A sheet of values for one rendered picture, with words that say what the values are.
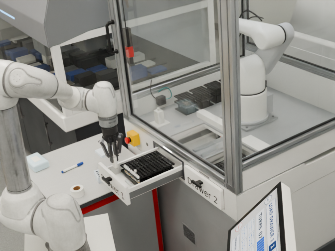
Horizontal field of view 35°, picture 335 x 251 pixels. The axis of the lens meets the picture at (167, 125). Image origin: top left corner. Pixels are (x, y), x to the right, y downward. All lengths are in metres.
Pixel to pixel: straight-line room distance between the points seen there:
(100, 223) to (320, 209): 1.15
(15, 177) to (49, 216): 0.21
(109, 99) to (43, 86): 0.52
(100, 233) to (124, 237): 0.62
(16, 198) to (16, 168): 0.13
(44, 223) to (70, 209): 0.12
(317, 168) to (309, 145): 0.17
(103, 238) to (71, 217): 0.27
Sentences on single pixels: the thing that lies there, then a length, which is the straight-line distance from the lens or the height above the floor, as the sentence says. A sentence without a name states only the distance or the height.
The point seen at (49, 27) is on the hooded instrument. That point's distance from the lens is 3.10.
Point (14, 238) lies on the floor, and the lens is 3.91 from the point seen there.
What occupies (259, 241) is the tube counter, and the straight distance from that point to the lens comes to 1.85.
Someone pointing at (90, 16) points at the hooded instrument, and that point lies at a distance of 3.20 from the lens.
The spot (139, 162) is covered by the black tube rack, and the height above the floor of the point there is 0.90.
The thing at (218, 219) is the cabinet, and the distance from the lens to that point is 2.56.
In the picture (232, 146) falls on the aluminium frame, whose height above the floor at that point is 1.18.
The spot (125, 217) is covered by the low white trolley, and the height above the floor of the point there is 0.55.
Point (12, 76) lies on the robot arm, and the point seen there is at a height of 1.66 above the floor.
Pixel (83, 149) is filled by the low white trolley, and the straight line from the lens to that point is 3.21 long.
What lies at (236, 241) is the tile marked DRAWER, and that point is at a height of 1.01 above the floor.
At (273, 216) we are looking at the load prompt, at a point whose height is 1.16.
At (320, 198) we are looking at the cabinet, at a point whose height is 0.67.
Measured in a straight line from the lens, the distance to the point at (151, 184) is 2.59.
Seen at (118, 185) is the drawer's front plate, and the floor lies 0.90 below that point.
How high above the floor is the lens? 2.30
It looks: 27 degrees down
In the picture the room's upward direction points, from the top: 6 degrees counter-clockwise
